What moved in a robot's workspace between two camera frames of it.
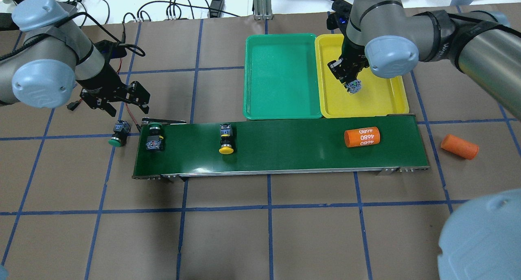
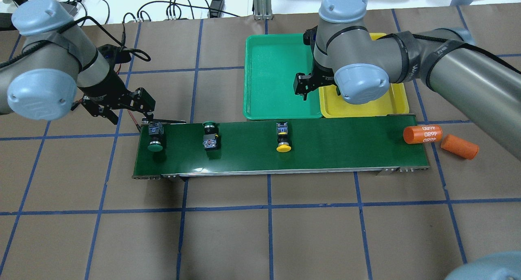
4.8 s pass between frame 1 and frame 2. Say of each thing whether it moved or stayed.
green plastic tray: stayed
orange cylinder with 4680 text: moved
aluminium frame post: stayed
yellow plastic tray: stayed
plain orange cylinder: stayed
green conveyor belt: stayed
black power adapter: stayed
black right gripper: moved
